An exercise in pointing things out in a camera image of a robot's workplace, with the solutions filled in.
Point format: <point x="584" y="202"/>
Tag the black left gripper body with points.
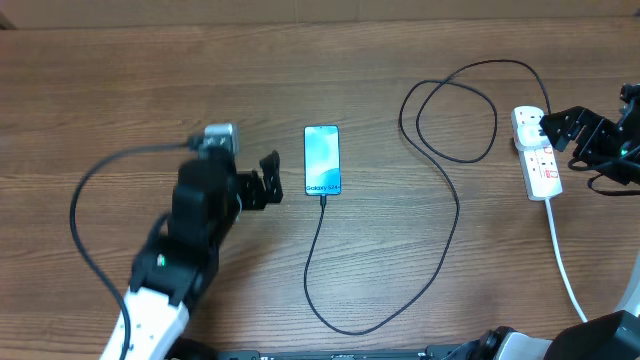
<point x="250" y="191"/>

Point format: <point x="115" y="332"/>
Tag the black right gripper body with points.
<point x="614" y="156"/>

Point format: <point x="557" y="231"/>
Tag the Samsung Galaxy smartphone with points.
<point x="322" y="165"/>

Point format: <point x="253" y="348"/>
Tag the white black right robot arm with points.
<point x="613" y="336"/>

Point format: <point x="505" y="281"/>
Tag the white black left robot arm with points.
<point x="180" y="258"/>

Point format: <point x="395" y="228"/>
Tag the white charger plug adapter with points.
<point x="528" y="137"/>

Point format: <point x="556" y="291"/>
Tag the white power strip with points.
<point x="539" y="166"/>

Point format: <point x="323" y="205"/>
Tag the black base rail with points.
<point x="431" y="352"/>

